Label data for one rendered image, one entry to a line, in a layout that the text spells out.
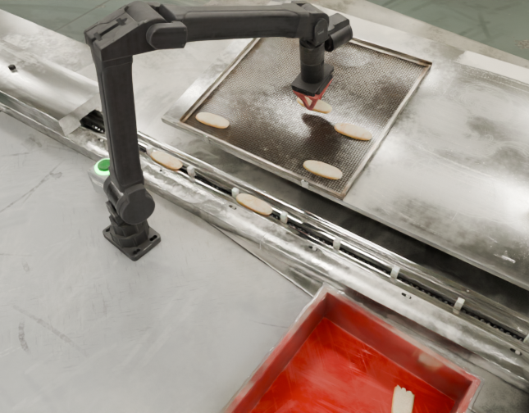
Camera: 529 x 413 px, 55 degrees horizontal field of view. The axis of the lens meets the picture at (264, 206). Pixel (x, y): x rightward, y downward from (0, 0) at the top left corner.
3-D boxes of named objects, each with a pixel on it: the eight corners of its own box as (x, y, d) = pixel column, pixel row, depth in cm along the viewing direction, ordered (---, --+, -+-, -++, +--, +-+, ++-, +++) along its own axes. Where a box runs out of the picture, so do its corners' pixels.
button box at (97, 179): (95, 199, 133) (83, 169, 124) (116, 180, 137) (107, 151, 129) (118, 212, 130) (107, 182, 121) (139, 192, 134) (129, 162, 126)
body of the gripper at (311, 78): (335, 72, 124) (335, 47, 118) (314, 98, 120) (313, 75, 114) (312, 64, 127) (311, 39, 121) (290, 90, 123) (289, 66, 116)
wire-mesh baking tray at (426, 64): (177, 125, 137) (175, 121, 135) (276, 16, 156) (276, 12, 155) (342, 201, 118) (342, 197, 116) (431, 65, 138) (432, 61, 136)
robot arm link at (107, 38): (70, 6, 83) (94, 33, 78) (147, -6, 90) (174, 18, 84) (104, 201, 115) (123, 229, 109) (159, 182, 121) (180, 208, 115)
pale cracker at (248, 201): (232, 201, 123) (232, 197, 122) (241, 191, 125) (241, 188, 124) (266, 218, 119) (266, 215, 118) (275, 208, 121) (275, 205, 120)
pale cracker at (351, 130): (331, 131, 129) (331, 128, 128) (338, 120, 131) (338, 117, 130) (368, 143, 126) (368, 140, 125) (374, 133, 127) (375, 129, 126)
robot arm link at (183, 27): (121, 28, 91) (148, 55, 85) (123, -4, 88) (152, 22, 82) (301, 22, 116) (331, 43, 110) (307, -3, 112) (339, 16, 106)
